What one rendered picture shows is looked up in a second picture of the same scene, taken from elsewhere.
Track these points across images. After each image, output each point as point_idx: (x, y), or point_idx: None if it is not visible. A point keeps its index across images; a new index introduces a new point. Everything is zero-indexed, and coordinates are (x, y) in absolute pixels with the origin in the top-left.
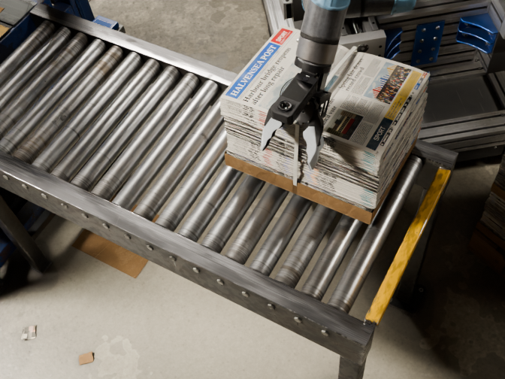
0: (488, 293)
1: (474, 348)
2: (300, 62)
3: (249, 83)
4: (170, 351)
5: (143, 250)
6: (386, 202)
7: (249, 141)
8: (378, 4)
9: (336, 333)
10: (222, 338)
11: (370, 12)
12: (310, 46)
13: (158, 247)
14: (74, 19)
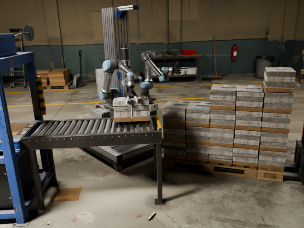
0: (174, 171)
1: (178, 179)
2: (129, 85)
3: (116, 100)
4: (101, 208)
5: (102, 141)
6: (149, 121)
7: (119, 111)
8: (136, 79)
9: (154, 132)
10: (114, 200)
11: (135, 81)
12: (130, 82)
13: (108, 135)
14: (52, 120)
